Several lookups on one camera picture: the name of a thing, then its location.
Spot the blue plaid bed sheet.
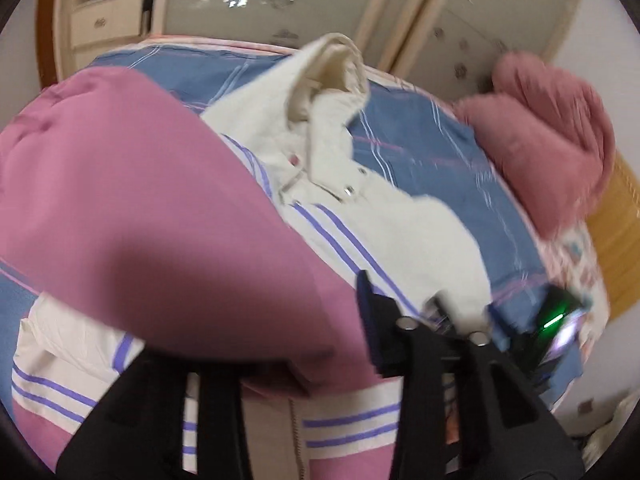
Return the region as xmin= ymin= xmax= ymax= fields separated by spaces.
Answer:
xmin=0 ymin=42 xmax=583 ymax=396

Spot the wooden headboard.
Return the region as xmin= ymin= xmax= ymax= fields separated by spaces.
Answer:
xmin=585 ymin=152 xmax=640 ymax=316

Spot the brown wooden door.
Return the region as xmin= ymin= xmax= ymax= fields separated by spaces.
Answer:
xmin=35 ymin=0 xmax=66 ymax=91

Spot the pink rolled quilt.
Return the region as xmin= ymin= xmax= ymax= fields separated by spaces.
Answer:
xmin=452 ymin=51 xmax=616 ymax=241

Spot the frosted floral sliding door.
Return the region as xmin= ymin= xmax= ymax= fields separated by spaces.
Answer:
xmin=150 ymin=0 xmax=396 ymax=61

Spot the light wooden wardrobe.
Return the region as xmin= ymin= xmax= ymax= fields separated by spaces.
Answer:
xmin=52 ymin=0 xmax=591 ymax=96

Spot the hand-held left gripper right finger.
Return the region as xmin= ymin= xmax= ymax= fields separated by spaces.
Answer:
xmin=356 ymin=270 xmax=587 ymax=480

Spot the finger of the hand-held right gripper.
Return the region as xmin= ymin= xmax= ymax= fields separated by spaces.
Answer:
xmin=487 ymin=304 xmax=522 ymax=352

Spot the wardrobe drawer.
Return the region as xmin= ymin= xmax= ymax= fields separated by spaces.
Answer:
xmin=70 ymin=2 xmax=146 ymax=48

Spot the pink and white hooded jacket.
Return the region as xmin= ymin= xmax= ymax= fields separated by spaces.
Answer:
xmin=0 ymin=32 xmax=493 ymax=480

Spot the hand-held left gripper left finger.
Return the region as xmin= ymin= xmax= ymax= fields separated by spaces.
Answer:
xmin=57 ymin=340 xmax=252 ymax=480

